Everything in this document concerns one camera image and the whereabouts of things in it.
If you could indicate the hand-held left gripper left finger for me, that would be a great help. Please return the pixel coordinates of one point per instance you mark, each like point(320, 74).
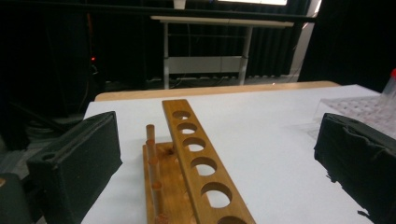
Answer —
point(74, 168)

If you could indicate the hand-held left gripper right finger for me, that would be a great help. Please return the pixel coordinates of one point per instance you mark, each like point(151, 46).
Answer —
point(358, 161)

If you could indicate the clear plastic tube rack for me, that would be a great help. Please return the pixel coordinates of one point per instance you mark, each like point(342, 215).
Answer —
point(358, 107)

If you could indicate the red-capped test tube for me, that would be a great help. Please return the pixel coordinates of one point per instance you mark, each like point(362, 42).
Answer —
point(390, 88)

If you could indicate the wooden test tube rack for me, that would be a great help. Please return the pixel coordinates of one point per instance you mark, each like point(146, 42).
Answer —
point(194, 155)

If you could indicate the white table mat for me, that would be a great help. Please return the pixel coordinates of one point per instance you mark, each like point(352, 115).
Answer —
point(264, 140)

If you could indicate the black curtain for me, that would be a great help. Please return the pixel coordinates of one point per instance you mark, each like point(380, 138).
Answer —
point(351, 40)
point(124, 46)

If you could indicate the white desk frame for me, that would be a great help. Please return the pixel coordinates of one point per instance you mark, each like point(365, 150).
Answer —
point(202, 64)

